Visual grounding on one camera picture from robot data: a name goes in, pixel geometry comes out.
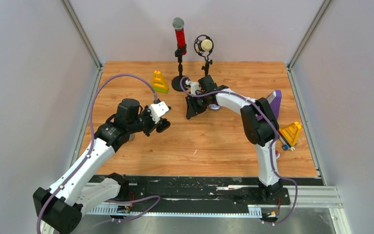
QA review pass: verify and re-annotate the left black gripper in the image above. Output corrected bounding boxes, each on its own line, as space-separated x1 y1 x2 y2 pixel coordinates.
128 105 163 137

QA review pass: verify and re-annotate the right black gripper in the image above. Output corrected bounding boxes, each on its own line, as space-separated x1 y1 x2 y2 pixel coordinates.
186 93 210 119

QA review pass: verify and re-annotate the black earbud charging case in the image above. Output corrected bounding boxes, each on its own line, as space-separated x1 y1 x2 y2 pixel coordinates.
155 118 171 133

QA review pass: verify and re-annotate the lavender earbud charging case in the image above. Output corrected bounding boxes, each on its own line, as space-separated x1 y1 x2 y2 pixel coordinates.
208 104 221 111

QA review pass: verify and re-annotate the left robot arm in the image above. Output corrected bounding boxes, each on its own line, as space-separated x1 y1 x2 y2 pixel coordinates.
33 98 171 234

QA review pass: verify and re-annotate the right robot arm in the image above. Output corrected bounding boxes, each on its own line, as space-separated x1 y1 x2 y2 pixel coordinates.
179 76 282 204

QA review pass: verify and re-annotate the black round-base mic stand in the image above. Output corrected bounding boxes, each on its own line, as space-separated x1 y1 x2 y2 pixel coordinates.
171 45 187 92

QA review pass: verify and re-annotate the yellow green toy block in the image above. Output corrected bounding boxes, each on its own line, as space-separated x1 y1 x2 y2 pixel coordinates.
151 70 169 94

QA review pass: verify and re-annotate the black tripod mic stand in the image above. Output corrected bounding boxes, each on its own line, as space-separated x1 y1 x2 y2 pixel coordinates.
201 56 213 76

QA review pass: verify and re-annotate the cream condenser microphone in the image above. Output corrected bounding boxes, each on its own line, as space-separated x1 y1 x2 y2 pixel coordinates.
193 35 214 60

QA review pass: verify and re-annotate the white phone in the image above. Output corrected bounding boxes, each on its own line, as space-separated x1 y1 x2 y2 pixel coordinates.
266 91 276 102

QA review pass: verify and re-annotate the purple phone stand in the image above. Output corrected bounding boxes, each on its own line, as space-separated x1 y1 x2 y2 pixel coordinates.
258 90 282 120

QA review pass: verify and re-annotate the red microphone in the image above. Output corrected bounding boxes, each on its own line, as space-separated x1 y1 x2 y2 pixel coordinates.
172 17 187 55

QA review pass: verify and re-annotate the yellow toy vehicle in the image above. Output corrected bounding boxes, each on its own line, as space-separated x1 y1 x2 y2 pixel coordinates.
279 121 302 151

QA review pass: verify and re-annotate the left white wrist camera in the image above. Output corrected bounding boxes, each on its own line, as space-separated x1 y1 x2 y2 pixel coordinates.
148 101 170 124

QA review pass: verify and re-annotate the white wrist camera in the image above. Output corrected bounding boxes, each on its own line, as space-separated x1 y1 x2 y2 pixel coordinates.
186 80 200 96
148 101 170 124

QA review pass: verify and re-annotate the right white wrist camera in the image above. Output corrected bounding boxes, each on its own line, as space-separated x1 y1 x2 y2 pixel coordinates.
186 80 200 96

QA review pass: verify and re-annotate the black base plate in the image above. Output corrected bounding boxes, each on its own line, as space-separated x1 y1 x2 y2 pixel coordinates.
116 175 324 218

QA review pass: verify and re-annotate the white cable duct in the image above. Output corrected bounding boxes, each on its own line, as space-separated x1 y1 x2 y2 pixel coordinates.
88 200 262 218

